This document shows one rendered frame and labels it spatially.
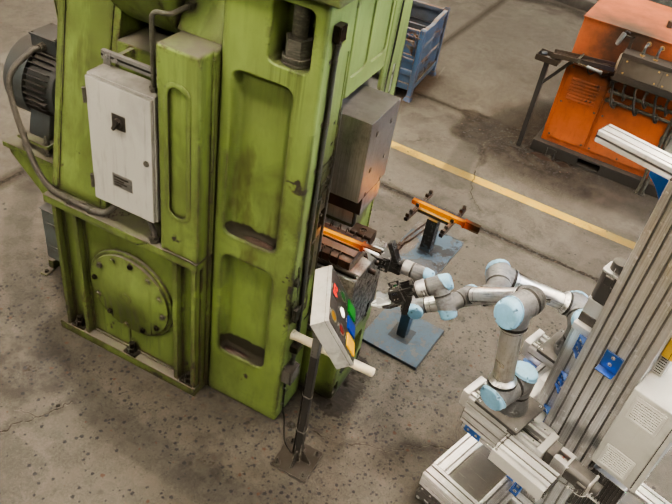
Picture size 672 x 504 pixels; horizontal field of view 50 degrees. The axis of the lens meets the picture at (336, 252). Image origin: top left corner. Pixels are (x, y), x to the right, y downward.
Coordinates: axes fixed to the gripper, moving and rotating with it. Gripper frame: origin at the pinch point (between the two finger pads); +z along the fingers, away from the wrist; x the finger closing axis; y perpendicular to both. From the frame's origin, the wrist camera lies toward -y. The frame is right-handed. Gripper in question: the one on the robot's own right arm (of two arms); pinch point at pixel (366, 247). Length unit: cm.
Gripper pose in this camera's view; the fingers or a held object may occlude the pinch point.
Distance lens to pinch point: 351.1
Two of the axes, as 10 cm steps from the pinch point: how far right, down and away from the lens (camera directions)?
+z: -8.8, -3.8, 2.8
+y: -1.3, 7.6, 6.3
